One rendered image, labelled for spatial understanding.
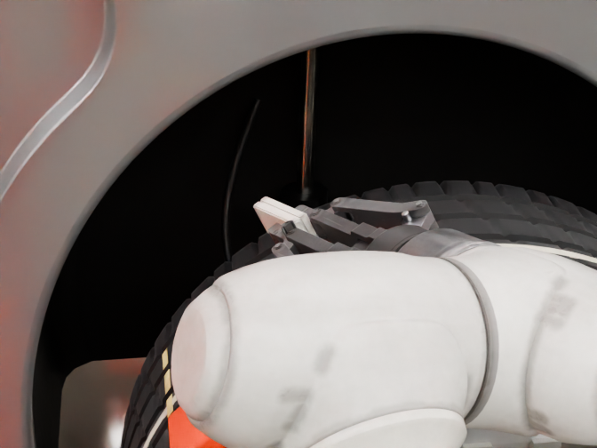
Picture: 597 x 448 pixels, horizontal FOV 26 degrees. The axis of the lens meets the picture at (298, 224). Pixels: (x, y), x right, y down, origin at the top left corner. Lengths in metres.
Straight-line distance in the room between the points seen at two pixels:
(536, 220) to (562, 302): 0.50
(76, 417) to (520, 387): 2.33
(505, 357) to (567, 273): 0.07
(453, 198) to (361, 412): 0.62
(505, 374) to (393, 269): 0.09
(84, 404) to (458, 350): 2.39
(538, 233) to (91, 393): 2.01
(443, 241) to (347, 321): 0.20
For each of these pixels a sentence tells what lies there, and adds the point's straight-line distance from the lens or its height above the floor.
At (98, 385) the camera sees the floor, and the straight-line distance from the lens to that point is 3.12.
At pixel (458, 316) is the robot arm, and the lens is 0.72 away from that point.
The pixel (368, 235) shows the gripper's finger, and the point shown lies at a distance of 0.97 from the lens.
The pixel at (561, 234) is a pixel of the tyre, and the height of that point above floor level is 1.17.
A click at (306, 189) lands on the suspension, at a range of 1.63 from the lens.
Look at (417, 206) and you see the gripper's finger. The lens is 0.98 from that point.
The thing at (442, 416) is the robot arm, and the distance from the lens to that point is 0.68.
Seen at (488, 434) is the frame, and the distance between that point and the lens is 1.08.
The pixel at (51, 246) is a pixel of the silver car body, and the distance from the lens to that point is 1.35.
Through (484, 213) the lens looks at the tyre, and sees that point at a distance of 1.23.
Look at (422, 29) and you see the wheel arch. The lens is 1.29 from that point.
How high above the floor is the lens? 1.72
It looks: 27 degrees down
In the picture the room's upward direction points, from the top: straight up
